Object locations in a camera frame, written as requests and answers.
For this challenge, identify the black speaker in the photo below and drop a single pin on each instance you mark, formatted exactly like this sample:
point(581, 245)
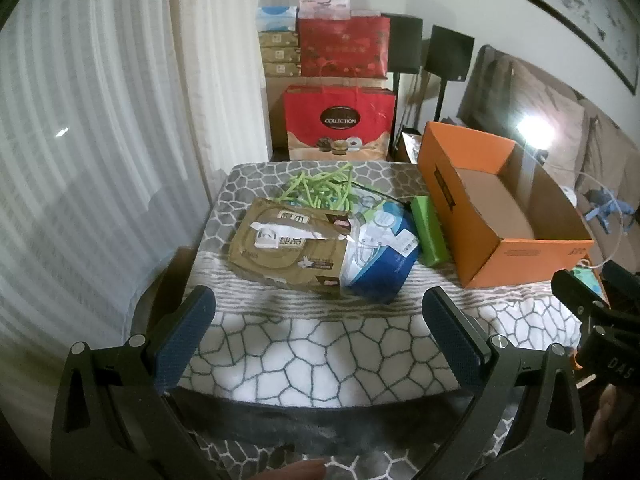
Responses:
point(404, 42)
point(449, 52)

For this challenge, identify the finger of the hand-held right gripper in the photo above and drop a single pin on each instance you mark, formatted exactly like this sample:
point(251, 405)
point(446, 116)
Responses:
point(575, 292)
point(622, 282)

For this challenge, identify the white handheld appliance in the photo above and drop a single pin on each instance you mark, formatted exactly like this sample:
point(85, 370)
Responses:
point(570, 195)

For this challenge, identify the beige cushion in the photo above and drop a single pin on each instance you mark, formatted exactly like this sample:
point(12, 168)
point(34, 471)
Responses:
point(550, 90)

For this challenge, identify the cream curtain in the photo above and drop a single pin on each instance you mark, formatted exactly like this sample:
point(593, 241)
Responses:
point(220, 60)

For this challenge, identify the brown back cushion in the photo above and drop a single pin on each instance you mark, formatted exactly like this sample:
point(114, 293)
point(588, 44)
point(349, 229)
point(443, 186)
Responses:
point(610, 150)

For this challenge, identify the blue white face mask pack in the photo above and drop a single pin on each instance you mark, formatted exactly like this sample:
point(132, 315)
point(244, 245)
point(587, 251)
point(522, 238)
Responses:
point(380, 275)

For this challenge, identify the green packet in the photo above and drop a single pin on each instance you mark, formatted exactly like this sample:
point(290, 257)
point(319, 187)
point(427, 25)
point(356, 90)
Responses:
point(430, 235)

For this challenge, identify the brown sofa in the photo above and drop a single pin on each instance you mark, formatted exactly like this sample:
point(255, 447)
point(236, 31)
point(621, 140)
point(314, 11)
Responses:
point(480, 90)

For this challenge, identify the red gift bag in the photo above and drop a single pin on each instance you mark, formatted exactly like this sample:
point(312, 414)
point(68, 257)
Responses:
point(340, 120)

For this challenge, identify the person's leg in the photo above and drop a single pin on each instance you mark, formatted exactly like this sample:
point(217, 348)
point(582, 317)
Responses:
point(295, 471)

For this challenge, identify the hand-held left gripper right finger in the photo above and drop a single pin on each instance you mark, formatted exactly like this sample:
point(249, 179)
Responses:
point(450, 332)

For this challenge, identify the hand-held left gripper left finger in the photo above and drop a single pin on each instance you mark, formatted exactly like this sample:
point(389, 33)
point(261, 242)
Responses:
point(184, 332)

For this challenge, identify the cluttered cardboard box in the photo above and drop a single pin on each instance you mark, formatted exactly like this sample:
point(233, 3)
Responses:
point(412, 147)

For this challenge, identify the teal face mask pack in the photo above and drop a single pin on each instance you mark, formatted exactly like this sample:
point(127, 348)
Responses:
point(587, 280)

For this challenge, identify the black speaker stand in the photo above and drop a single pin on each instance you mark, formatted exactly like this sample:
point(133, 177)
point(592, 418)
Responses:
point(440, 100)
point(396, 110)

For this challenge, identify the orange cardboard box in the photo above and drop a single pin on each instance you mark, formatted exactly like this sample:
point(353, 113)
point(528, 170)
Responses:
point(530, 260)

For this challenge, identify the white sheer curtain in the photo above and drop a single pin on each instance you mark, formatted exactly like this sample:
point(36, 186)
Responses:
point(90, 135)

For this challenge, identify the bright portable lamp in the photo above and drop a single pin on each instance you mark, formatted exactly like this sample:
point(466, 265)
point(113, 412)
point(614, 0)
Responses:
point(530, 127)

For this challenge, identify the small tan tissue box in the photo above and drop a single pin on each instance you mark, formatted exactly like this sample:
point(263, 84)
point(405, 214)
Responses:
point(279, 40)
point(280, 55)
point(281, 70)

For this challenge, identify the pink tissue box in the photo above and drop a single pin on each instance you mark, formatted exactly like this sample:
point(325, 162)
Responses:
point(324, 7)

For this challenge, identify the blue white tissue pack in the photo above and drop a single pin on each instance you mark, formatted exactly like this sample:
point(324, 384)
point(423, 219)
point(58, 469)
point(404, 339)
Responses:
point(277, 19)

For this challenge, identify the tan tissue pack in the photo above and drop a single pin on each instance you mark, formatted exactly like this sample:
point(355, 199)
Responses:
point(280, 265)

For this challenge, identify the red gift box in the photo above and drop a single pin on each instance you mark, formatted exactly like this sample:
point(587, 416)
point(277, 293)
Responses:
point(345, 47)

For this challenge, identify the person's right hand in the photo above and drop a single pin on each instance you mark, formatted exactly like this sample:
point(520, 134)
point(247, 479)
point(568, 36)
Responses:
point(607, 410)

